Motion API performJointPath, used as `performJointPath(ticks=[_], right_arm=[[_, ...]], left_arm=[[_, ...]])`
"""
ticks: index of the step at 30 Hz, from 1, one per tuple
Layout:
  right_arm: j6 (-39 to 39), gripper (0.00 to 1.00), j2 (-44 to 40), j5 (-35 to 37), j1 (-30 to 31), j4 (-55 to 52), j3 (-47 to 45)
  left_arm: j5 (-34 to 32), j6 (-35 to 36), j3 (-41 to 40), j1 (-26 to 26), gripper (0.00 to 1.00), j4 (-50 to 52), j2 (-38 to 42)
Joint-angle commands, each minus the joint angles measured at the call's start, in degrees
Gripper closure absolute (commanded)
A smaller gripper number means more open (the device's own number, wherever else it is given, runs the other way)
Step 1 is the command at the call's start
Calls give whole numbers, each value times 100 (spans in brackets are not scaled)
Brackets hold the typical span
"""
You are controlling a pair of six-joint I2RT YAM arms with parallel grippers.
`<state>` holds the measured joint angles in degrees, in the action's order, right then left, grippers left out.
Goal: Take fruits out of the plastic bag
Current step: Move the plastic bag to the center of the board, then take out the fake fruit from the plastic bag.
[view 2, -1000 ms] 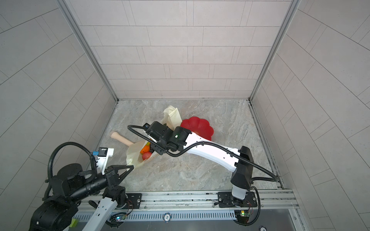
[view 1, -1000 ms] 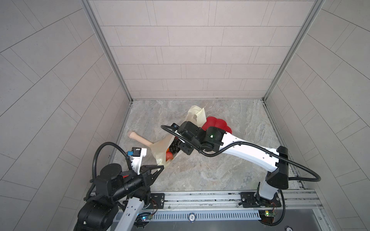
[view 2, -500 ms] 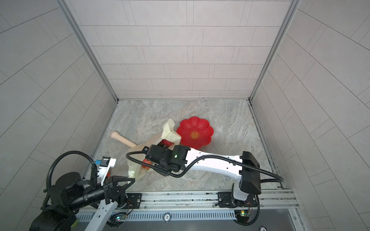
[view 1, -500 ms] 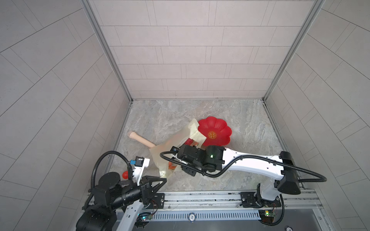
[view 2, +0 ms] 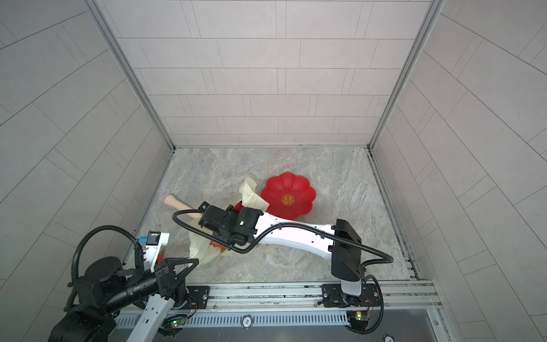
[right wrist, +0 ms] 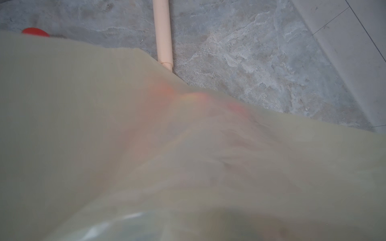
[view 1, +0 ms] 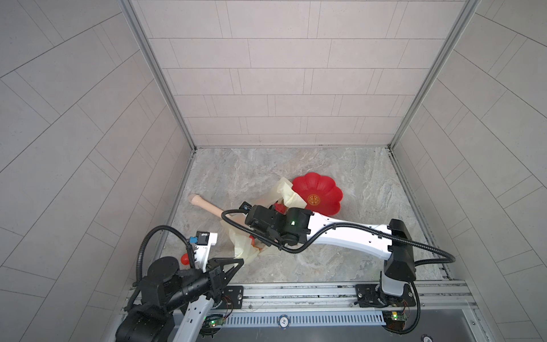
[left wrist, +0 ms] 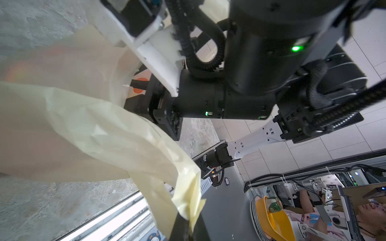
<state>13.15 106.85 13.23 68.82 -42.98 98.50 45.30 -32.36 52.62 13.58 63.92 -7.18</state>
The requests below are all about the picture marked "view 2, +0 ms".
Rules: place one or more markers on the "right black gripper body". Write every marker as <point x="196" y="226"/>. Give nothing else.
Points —
<point x="226" y="233"/>

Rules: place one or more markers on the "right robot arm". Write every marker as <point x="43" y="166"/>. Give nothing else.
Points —
<point x="339" y="243"/>

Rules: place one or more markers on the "left circuit board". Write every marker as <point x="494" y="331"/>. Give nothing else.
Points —
<point x="175" y="322"/>

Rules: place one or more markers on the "right circuit board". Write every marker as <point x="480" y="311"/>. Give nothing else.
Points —
<point x="358" y="321"/>

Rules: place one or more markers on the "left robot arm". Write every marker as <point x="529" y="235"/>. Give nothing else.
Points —
<point x="106" y="288"/>

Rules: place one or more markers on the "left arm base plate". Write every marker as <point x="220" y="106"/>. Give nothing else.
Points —
<point x="196" y="299"/>

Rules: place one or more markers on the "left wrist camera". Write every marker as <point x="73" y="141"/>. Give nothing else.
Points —
<point x="153" y="238"/>

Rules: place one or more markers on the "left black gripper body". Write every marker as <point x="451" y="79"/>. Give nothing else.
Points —
<point x="138" y="291"/>

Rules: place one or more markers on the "beige rolling pin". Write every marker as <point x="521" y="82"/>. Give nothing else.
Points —
<point x="172" y="201"/>

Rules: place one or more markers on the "cream plastic fruit bag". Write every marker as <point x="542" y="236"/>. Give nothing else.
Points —
<point x="204" y="249"/>

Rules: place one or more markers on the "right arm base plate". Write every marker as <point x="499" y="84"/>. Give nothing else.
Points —
<point x="334" y="297"/>

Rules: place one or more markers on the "red flower-shaped plate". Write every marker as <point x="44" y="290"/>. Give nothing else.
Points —
<point x="289" y="196"/>

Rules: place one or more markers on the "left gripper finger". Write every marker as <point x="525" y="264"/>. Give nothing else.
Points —
<point x="179" y="266"/>
<point x="175" y="288"/>

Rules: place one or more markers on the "aluminium mounting rail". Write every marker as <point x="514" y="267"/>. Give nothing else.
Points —
<point x="305" y="296"/>

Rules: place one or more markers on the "circuit board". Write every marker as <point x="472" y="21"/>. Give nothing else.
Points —
<point x="358" y="321"/>
<point x="175" y="322"/>

